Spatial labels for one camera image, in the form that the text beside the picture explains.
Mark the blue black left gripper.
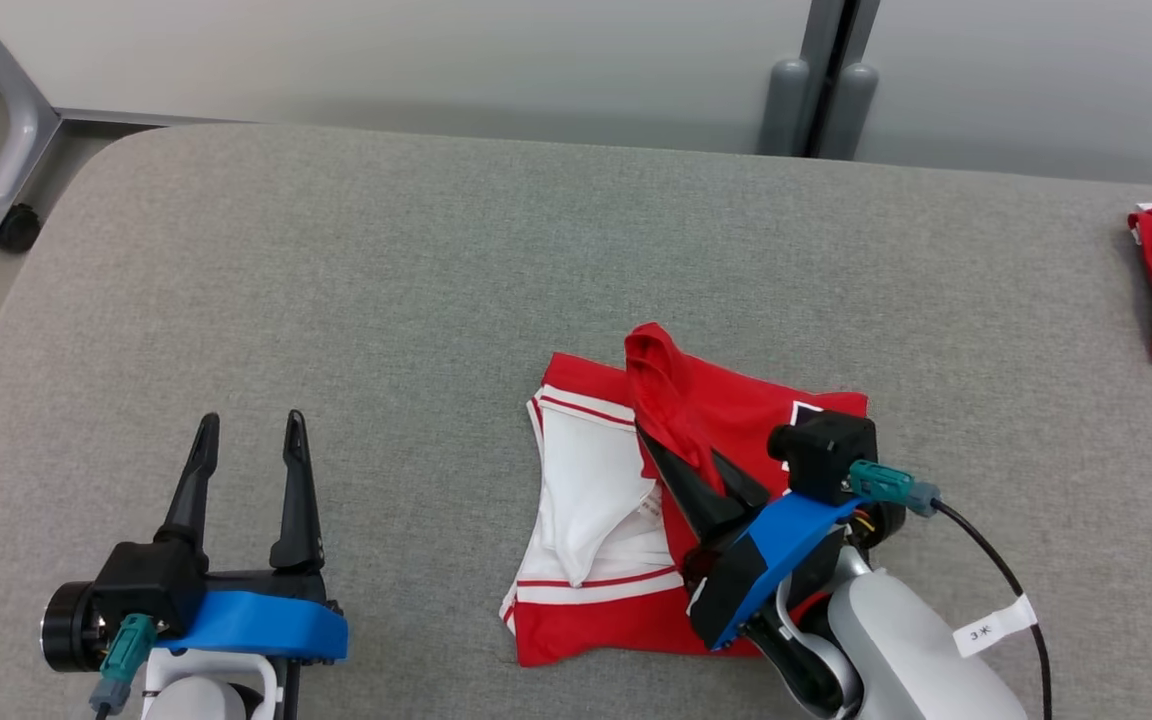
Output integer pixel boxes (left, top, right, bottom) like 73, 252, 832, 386
41, 410, 349, 720

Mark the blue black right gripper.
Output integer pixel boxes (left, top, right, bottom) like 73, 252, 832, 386
636, 425, 907, 651

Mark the red white numbered jersey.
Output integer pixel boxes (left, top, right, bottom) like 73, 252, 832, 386
499, 322, 872, 668

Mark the black caster wheel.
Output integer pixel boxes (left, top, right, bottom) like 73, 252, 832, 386
0, 204, 42, 253

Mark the right cable with teal plug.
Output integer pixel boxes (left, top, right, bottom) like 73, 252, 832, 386
848, 460, 1052, 720

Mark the cable with teal plug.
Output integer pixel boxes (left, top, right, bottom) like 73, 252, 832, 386
88, 613, 159, 720
848, 460, 1052, 720

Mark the left cable with teal plug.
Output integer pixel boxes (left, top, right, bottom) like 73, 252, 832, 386
88, 613, 159, 720

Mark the white paper cable tag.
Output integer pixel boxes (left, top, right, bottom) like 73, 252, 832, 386
953, 595, 1037, 658

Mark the grey rounded post cap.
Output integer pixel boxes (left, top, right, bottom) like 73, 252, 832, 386
758, 58, 812, 157
818, 63, 880, 162

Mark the grey metal trolley frame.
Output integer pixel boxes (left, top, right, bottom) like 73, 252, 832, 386
0, 0, 257, 241

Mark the grey vertical partition post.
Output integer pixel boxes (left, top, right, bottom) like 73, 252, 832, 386
801, 0, 882, 161

